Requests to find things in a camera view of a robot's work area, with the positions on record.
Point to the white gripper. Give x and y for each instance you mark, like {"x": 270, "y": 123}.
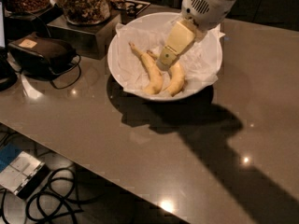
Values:
{"x": 207, "y": 10}

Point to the yellow banana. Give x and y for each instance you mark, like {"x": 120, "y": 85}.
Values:
{"x": 177, "y": 80}
{"x": 155, "y": 76}

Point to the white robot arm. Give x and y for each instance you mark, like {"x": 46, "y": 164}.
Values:
{"x": 196, "y": 18}

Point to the white round bowl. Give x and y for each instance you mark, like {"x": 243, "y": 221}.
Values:
{"x": 134, "y": 25}

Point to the white paper liner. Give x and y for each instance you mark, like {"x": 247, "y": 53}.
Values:
{"x": 202, "y": 56}

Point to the black tray in background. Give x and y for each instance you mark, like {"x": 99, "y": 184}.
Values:
{"x": 131, "y": 7}

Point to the dark metal scale base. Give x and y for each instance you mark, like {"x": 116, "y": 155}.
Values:
{"x": 89, "y": 41}

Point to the glass jar of granola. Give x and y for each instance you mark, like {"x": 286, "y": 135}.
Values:
{"x": 86, "y": 12}

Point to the black handheld device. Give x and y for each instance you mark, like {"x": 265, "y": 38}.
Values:
{"x": 43, "y": 57}

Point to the dark base under cereal jar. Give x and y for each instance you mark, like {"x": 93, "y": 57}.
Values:
{"x": 23, "y": 24}

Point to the black monitor stand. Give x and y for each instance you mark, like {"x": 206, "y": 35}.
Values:
{"x": 8, "y": 76}

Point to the blue object on floor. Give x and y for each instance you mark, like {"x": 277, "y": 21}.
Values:
{"x": 7, "y": 155}

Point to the white box on floor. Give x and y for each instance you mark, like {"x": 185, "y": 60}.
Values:
{"x": 24, "y": 175}

